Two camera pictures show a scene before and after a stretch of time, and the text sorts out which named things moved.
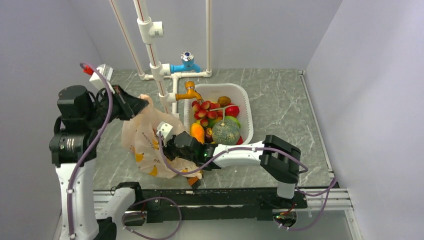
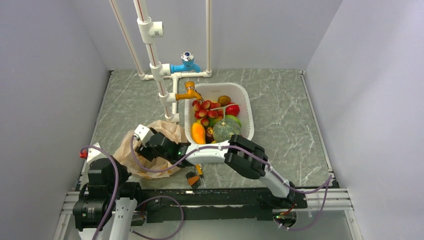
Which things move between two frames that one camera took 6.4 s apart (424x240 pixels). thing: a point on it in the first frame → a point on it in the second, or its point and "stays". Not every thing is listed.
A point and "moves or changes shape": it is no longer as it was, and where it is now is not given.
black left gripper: (128, 105) → (124, 173)
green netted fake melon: (225, 132) stays
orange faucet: (190, 93) stays
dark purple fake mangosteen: (208, 137) stays
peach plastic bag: (140, 121) moves or changes shape
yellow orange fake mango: (197, 130) stays
